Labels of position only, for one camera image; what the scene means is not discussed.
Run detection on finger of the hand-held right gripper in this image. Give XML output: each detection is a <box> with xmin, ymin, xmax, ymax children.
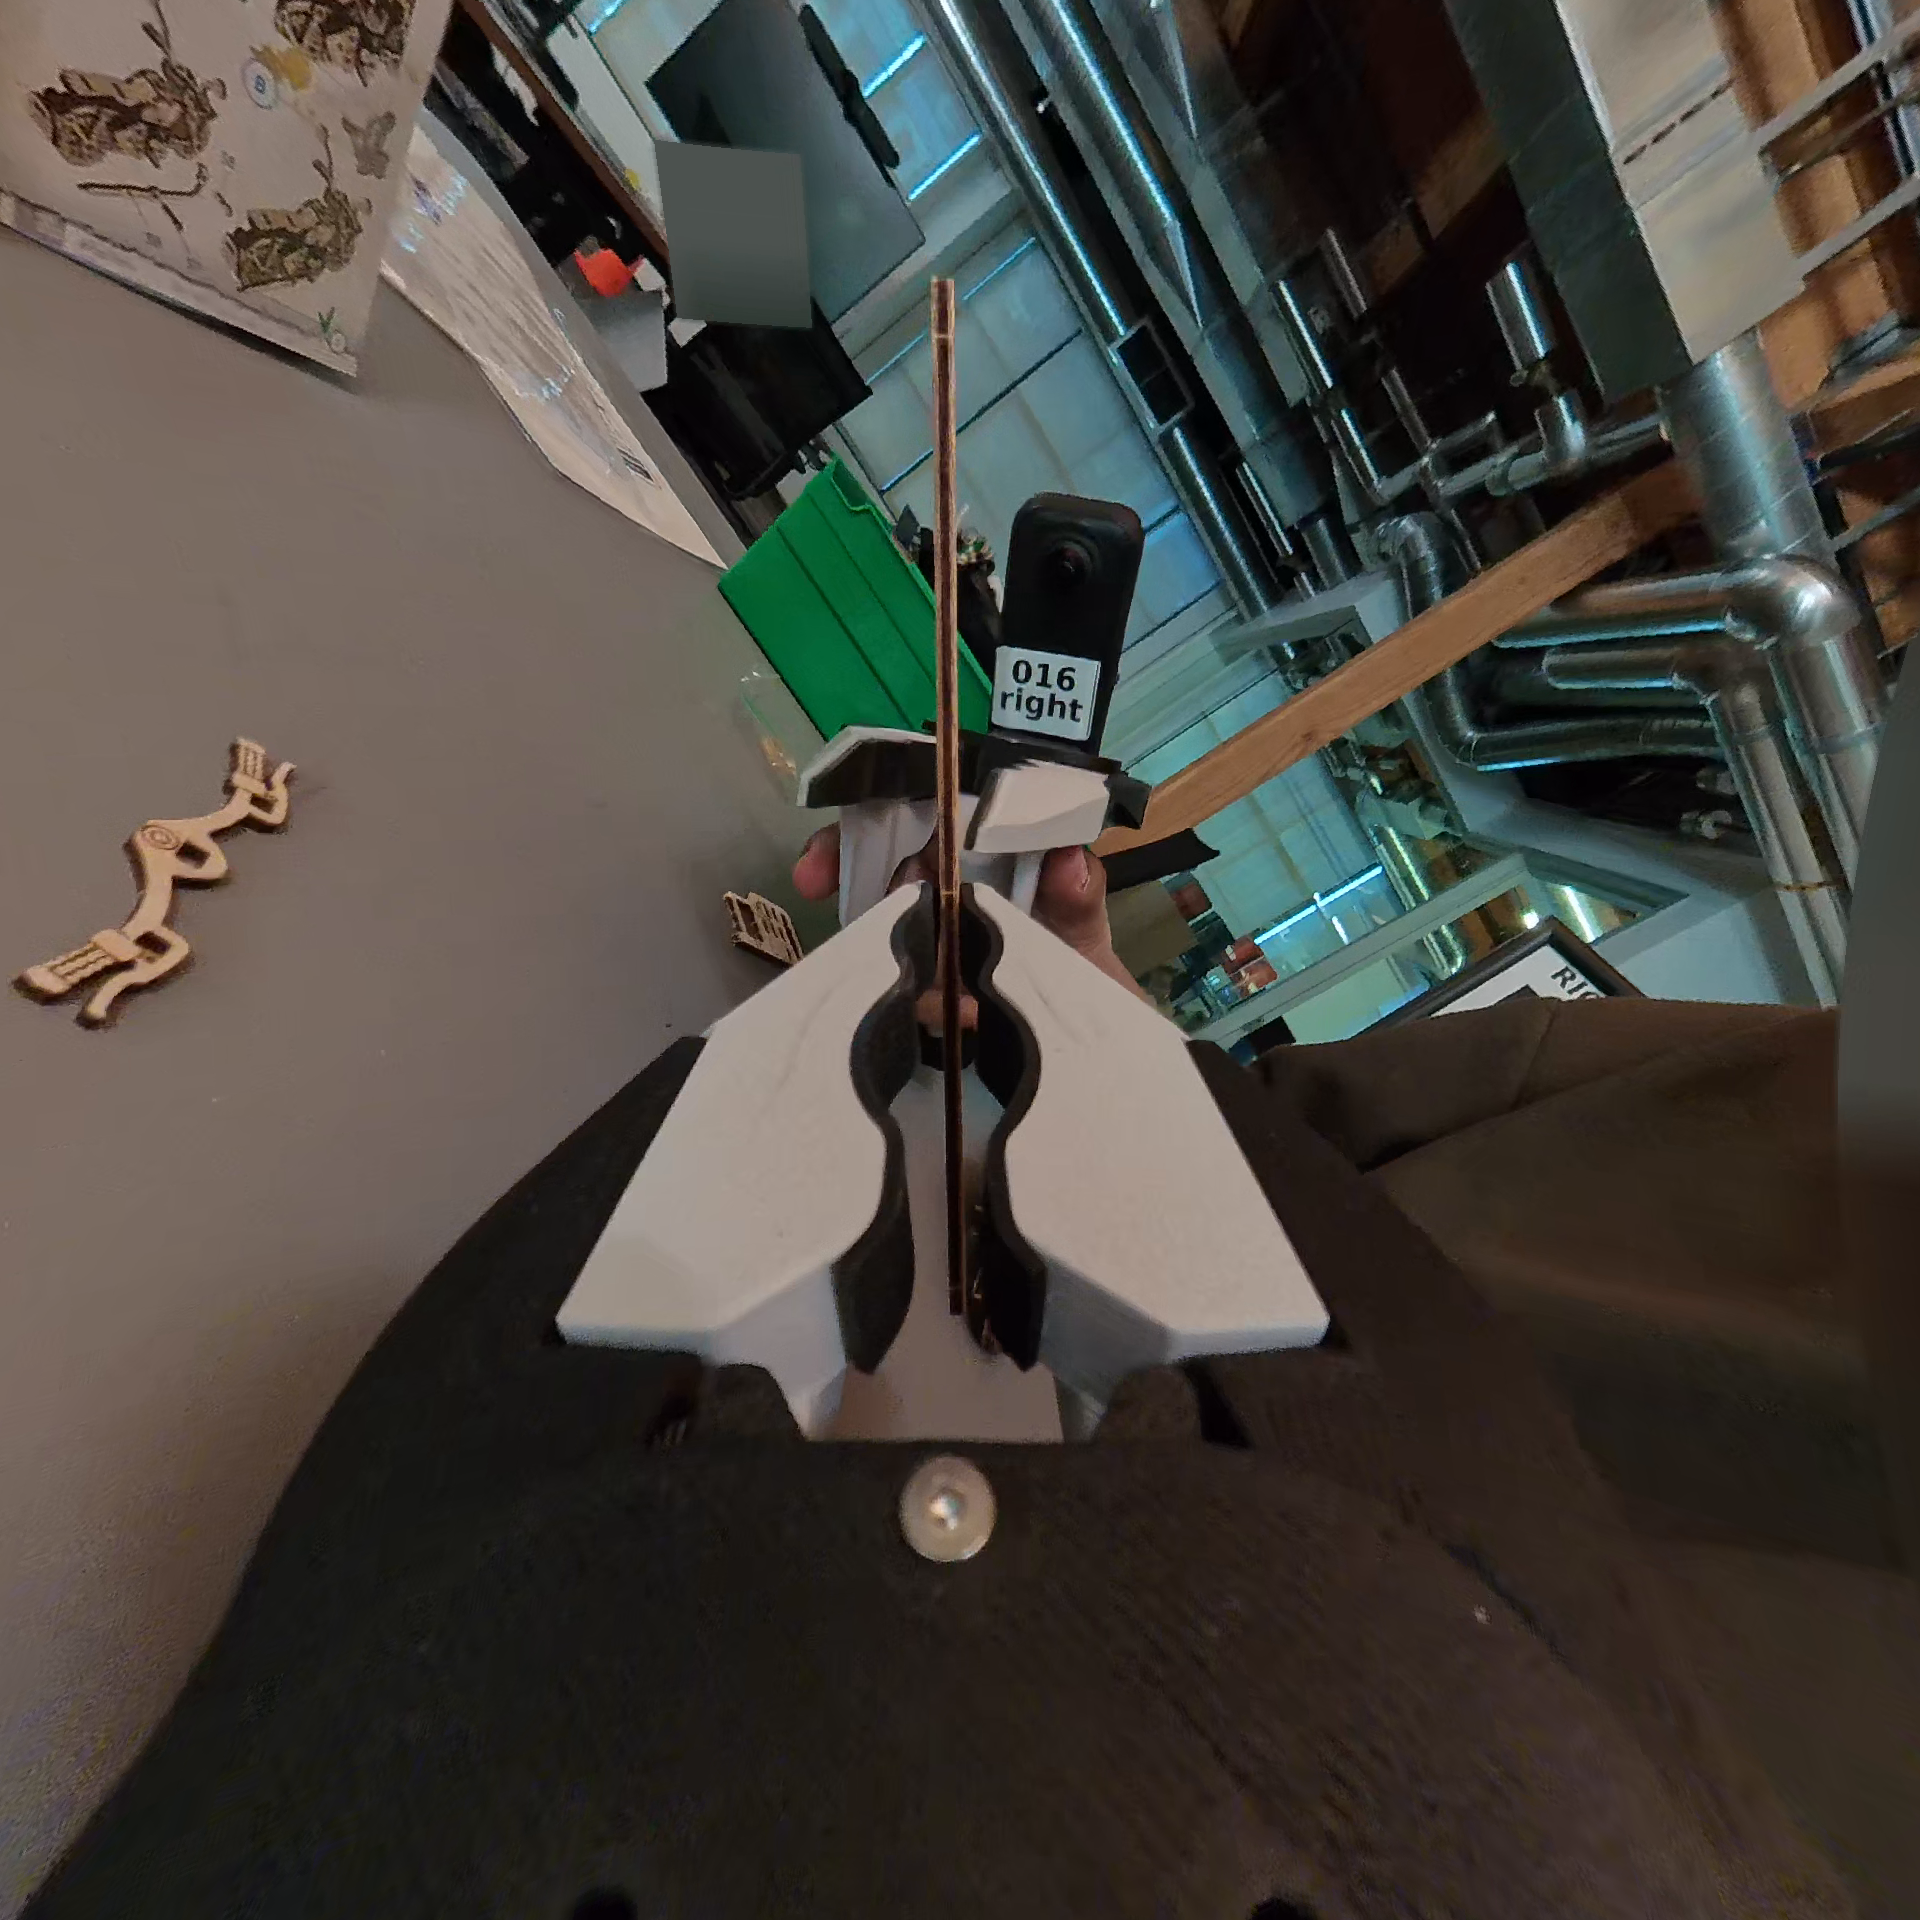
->
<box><xmin>968</xmin><ymin>754</ymin><xmax>1115</xmax><ymax>851</ymax></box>
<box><xmin>798</xmin><ymin>727</ymin><xmax>939</xmax><ymax>812</ymax></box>

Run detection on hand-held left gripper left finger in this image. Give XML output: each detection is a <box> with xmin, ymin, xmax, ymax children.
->
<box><xmin>554</xmin><ymin>882</ymin><xmax>944</xmax><ymax>1440</ymax></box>

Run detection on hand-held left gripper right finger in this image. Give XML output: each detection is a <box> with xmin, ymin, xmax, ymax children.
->
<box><xmin>960</xmin><ymin>884</ymin><xmax>1337</xmax><ymax>1440</ymax></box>

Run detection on wooden puzzle sheet gear holes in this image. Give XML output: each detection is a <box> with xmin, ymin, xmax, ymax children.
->
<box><xmin>923</xmin><ymin>279</ymin><xmax>997</xmax><ymax>1350</ymax></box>

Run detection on long curvy wooden part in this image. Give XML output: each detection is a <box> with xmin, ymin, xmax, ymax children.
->
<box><xmin>15</xmin><ymin>735</ymin><xmax>296</xmax><ymax>1032</ymax></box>

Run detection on grey desk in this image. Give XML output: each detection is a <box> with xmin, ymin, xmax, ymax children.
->
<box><xmin>0</xmin><ymin>226</ymin><xmax>930</xmax><ymax>1889</ymax></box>

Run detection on person's right hand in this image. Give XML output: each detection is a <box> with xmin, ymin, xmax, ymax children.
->
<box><xmin>795</xmin><ymin>834</ymin><xmax>1158</xmax><ymax>1008</ymax></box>

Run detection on green plastic bin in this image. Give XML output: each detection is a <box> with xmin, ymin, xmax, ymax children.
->
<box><xmin>718</xmin><ymin>456</ymin><xmax>944</xmax><ymax>740</ymax></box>

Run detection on wooden beam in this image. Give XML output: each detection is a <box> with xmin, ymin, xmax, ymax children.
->
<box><xmin>1094</xmin><ymin>479</ymin><xmax>1704</xmax><ymax>860</ymax></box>

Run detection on black framed sign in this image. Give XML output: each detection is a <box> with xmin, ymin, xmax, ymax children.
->
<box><xmin>1417</xmin><ymin>921</ymin><xmax>1645</xmax><ymax>1024</ymax></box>

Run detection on dark grey panel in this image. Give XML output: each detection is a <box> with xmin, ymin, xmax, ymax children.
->
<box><xmin>648</xmin><ymin>0</ymin><xmax>926</xmax><ymax>321</ymax></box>

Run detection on person's brown jacket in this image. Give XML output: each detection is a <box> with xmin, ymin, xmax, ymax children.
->
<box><xmin>1360</xmin><ymin>1050</ymin><xmax>1920</xmax><ymax>1920</ymax></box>

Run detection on clear plastic bag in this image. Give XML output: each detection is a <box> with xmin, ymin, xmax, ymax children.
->
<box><xmin>380</xmin><ymin>120</ymin><xmax>732</xmax><ymax>570</ymax></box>

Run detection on illustrated instruction booklet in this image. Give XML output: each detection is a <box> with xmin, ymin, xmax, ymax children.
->
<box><xmin>0</xmin><ymin>0</ymin><xmax>453</xmax><ymax>374</ymax></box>

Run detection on silver ventilation duct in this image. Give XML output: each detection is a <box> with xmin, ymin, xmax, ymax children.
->
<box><xmin>930</xmin><ymin>0</ymin><xmax>1324</xmax><ymax>602</ymax></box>

